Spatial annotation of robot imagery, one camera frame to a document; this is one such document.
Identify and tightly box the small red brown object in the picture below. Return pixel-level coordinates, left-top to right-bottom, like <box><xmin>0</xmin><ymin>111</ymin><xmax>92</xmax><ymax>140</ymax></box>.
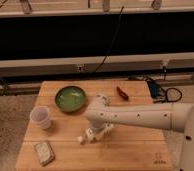
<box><xmin>116</xmin><ymin>86</ymin><xmax>129</xmax><ymax>101</ymax></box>

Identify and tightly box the translucent plastic cup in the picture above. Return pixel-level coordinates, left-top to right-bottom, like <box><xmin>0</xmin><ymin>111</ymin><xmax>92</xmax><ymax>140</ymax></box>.
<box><xmin>30</xmin><ymin>106</ymin><xmax>51</xmax><ymax>129</ymax></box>

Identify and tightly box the blue power adapter box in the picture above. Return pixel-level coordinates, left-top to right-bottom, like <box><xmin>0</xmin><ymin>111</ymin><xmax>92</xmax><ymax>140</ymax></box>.
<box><xmin>147</xmin><ymin>81</ymin><xmax>160</xmax><ymax>98</ymax></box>

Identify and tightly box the black floor cable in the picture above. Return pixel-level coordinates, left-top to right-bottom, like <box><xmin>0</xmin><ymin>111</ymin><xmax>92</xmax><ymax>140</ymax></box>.
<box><xmin>128</xmin><ymin>75</ymin><xmax>183</xmax><ymax>104</ymax></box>

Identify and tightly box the white labelled plastic bottle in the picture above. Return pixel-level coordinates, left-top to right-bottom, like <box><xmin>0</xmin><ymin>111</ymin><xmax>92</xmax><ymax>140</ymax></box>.
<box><xmin>77</xmin><ymin>123</ymin><xmax>114</xmax><ymax>145</ymax></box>

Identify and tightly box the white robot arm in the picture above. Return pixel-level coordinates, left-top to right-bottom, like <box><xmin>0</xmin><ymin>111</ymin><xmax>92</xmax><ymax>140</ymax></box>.
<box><xmin>85</xmin><ymin>94</ymin><xmax>194</xmax><ymax>171</ymax></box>

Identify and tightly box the black hanging cable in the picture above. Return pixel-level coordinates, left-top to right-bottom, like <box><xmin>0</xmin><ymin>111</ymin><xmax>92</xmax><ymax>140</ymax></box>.
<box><xmin>91</xmin><ymin>5</ymin><xmax>125</xmax><ymax>74</ymax></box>

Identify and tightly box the green ceramic bowl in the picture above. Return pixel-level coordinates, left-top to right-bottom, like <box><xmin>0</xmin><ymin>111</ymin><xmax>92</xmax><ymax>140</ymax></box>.
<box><xmin>55</xmin><ymin>86</ymin><xmax>86</xmax><ymax>113</ymax></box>

